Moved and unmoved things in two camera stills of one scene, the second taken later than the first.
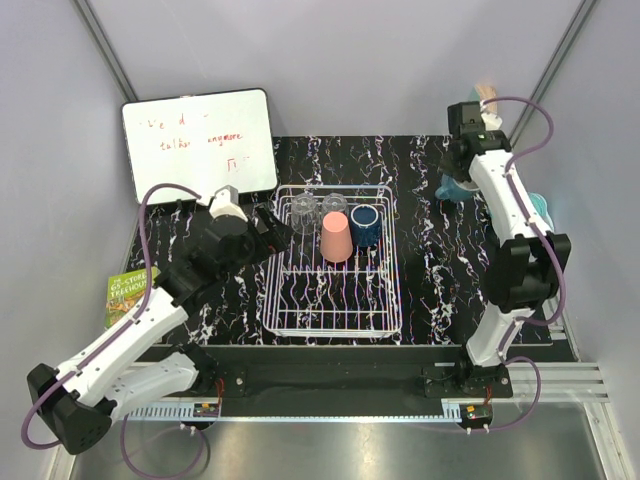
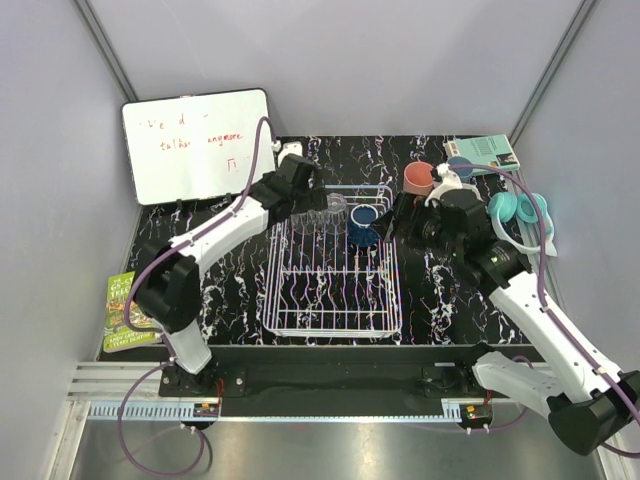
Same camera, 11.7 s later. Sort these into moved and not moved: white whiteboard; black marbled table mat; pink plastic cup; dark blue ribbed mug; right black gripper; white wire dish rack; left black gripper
Moved: left black gripper; pink plastic cup; right black gripper
Not moved: white wire dish rack; black marbled table mat; white whiteboard; dark blue ribbed mug
